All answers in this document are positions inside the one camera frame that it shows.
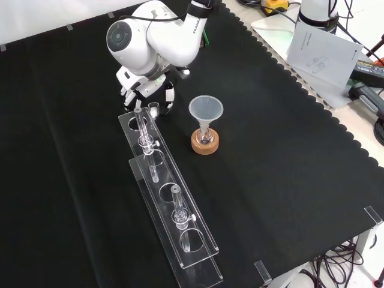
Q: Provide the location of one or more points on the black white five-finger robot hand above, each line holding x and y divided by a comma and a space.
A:
129, 81

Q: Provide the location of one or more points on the translucent plastic funnel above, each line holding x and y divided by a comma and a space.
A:
205, 106

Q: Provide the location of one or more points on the clear acrylic funnel stand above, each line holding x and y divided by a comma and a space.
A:
180, 216

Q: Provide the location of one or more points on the small round-bottom glass flask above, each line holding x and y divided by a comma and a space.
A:
205, 138

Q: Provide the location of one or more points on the yellow stop button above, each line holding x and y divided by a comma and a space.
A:
274, 4

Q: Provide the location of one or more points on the black bench cloth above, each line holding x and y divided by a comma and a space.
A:
285, 180

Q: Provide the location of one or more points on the white printed manual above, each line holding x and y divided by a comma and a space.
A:
324, 51

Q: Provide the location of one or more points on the clear acrylic cloth clip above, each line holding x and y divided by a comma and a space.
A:
373, 216
263, 271

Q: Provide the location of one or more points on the black green handheld tool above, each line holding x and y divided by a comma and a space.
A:
367, 96

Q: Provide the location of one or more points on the black box with yellow label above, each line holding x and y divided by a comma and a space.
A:
370, 72

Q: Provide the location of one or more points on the black red tripod leg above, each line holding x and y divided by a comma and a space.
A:
376, 48

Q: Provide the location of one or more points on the grey bench leg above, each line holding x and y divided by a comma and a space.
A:
366, 241

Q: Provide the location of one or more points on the grey metal base plate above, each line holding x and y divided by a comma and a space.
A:
330, 96

